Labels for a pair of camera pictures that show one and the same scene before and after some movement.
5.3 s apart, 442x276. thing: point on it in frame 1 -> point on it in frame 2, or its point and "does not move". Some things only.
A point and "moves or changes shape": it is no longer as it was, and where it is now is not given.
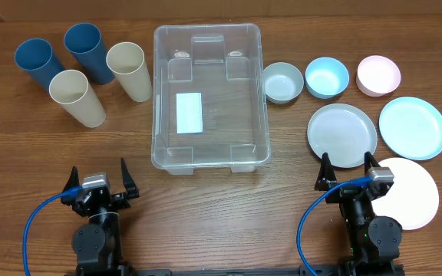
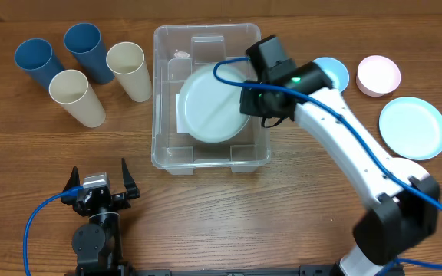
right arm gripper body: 350,205 -> 261,101
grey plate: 344,132 moves or changes shape
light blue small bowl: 326,77 does not move
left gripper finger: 73,182 does not move
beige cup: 71,89 does not move
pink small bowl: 377,76 does not move
